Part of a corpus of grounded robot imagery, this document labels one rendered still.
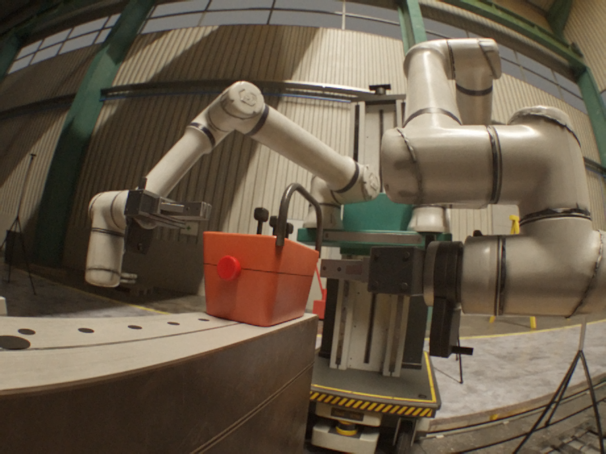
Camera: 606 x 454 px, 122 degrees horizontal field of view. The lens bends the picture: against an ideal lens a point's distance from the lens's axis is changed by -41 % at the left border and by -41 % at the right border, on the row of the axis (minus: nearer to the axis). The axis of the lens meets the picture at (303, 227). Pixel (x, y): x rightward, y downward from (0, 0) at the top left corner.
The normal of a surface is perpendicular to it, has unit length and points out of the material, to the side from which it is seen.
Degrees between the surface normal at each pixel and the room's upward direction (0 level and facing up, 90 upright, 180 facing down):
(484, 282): 101
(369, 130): 90
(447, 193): 152
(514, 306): 138
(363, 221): 90
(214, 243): 97
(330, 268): 90
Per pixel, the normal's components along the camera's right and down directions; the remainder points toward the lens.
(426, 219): -0.37, -0.55
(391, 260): -0.65, -0.19
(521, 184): -0.42, 0.63
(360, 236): -0.36, -0.19
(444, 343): -0.63, 0.20
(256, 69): 0.02, -0.17
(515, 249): -0.52, -0.66
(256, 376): 0.94, 0.04
